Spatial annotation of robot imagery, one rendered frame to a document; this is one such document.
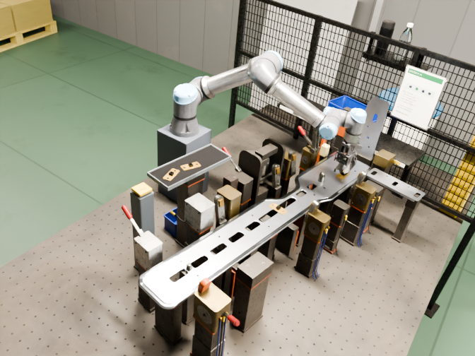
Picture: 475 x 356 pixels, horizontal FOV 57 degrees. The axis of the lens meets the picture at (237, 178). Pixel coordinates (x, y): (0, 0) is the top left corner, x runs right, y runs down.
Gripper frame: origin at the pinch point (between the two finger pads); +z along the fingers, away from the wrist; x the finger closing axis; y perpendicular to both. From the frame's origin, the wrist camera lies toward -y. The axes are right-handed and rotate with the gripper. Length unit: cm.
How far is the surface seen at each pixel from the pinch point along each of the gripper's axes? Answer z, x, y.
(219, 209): -4, -18, 72
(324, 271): 32, 20, 35
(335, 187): 2.1, 3.1, 11.9
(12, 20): 73, -521, -52
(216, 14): 30, -298, -203
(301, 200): 1.8, -1.9, 33.2
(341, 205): 3.0, 12.6, 20.6
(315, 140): -10.3, -18.9, 1.6
